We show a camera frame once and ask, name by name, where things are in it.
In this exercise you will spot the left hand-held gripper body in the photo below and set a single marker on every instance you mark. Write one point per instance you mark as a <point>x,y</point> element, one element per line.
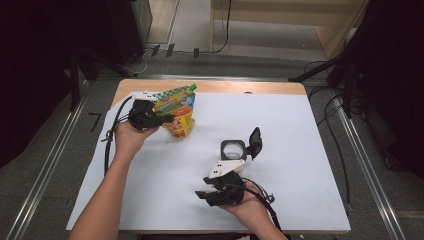
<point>143,116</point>

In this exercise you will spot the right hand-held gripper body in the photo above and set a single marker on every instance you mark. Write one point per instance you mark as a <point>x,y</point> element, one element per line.
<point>228,191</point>

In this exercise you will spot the yellow snack pouch green cap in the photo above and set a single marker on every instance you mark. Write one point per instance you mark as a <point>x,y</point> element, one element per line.
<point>181,106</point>

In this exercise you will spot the person's right hand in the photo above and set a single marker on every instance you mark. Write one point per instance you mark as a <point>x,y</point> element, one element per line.
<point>250,206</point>

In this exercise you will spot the person's left hand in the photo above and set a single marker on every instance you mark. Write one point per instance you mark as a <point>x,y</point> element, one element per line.
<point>126,140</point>

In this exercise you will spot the white paper sheet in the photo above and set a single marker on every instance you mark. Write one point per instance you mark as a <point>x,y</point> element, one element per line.
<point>166,186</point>

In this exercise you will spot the wooden table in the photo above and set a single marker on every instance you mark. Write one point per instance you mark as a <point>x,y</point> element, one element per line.
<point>233,86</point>

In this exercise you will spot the black cabinet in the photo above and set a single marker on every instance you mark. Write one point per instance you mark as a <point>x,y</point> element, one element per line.
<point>128,30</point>

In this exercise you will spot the dark curtain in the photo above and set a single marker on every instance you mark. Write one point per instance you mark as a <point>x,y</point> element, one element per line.
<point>30,73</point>
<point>400,83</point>

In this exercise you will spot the light wooden furniture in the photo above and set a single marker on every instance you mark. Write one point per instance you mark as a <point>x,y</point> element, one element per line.
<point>300,20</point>

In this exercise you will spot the black metal stand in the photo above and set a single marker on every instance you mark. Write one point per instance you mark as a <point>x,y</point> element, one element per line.
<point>346,66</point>

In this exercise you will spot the metal floor rail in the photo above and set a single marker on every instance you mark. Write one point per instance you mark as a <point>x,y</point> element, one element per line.
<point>50,160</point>
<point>213,77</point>
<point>366,160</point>

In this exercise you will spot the small black bracket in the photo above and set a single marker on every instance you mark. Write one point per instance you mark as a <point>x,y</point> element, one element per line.
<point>170,50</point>
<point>196,52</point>
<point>155,50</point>

